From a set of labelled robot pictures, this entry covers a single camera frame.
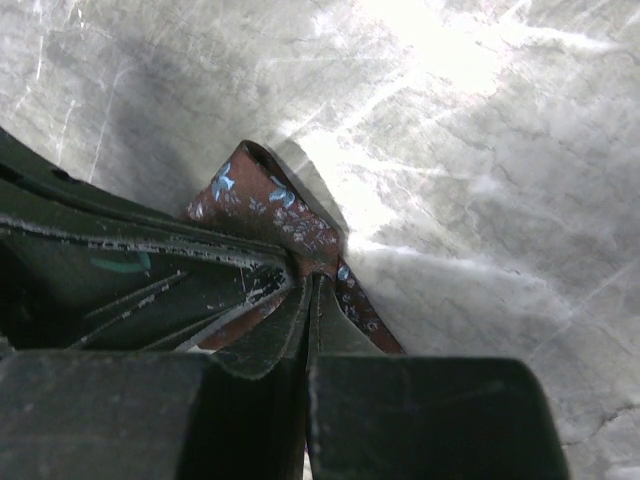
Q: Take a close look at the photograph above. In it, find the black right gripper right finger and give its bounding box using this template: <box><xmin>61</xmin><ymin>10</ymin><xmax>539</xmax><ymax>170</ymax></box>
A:
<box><xmin>307</xmin><ymin>276</ymin><xmax>570</xmax><ymax>479</ymax></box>

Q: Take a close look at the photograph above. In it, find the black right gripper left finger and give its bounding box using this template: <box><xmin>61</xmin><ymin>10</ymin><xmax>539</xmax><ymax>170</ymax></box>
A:
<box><xmin>1</xmin><ymin>282</ymin><xmax>311</xmax><ymax>479</ymax></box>

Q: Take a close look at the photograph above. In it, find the brown floral necktie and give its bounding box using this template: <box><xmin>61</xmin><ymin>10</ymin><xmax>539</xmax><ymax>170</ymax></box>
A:
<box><xmin>181</xmin><ymin>140</ymin><xmax>404</xmax><ymax>354</ymax></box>

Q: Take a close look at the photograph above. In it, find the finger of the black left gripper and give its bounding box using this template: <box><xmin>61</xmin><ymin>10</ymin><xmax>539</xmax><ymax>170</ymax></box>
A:
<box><xmin>1</xmin><ymin>130</ymin><xmax>289</xmax><ymax>265</ymax></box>
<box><xmin>1</xmin><ymin>230</ymin><xmax>293</xmax><ymax>350</ymax></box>

